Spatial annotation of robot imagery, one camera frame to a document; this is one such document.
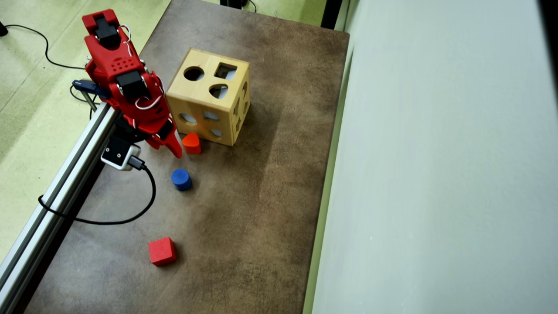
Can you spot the red cube block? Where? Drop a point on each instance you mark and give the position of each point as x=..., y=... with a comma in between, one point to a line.
x=161, y=252

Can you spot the blue cylinder block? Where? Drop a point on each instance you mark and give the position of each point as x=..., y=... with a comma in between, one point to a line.
x=181, y=179

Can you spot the dark vertical post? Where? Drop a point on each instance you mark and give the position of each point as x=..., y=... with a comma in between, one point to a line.
x=331, y=13

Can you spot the red robot arm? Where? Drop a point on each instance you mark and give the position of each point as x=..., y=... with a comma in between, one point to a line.
x=113, y=65

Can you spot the blue table clamp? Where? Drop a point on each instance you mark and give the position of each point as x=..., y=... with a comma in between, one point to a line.
x=89, y=87

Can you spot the black floor plug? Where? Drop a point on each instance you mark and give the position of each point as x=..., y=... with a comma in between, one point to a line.
x=2, y=29

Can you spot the orange rounded triangle block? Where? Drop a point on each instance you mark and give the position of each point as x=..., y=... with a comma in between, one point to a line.
x=192, y=144

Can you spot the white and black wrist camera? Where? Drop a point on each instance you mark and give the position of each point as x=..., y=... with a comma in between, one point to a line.
x=117, y=152

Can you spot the wooden shape sorter box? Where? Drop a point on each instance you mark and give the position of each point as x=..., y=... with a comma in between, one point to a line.
x=196, y=93

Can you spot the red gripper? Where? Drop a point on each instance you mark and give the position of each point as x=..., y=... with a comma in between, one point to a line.
x=167, y=136

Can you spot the black stand foot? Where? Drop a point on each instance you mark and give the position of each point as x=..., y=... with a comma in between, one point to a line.
x=233, y=2

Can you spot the aluminium extrusion rail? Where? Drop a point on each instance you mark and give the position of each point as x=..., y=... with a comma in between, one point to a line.
x=56, y=196

